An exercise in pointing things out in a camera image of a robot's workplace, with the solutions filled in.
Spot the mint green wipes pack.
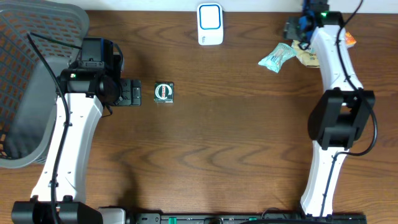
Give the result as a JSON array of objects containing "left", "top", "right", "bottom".
[{"left": 258, "top": 43, "right": 297, "bottom": 73}]

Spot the cream snack bag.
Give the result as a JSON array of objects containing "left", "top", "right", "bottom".
[{"left": 291, "top": 40, "right": 320, "bottom": 68}]

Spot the green Zam-Buk tin box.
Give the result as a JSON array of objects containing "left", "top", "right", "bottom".
[{"left": 154, "top": 82, "right": 174, "bottom": 103}]

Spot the orange Kleenex tissue pack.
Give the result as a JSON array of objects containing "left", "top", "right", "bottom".
[{"left": 345, "top": 32, "right": 357, "bottom": 48}]

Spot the grey plastic mesh basket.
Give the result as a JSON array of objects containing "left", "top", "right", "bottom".
[{"left": 1, "top": 1, "right": 90, "bottom": 169}]

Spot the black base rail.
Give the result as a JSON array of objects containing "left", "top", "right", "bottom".
[{"left": 127, "top": 210, "right": 368, "bottom": 224}]

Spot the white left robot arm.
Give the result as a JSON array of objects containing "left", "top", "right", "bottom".
[{"left": 11, "top": 37, "right": 141, "bottom": 224}]

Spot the white barcode scanner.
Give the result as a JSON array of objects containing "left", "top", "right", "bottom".
[{"left": 197, "top": 2, "right": 224, "bottom": 45}]

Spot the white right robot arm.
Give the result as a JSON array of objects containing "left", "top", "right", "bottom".
[{"left": 284, "top": 0, "right": 378, "bottom": 219}]

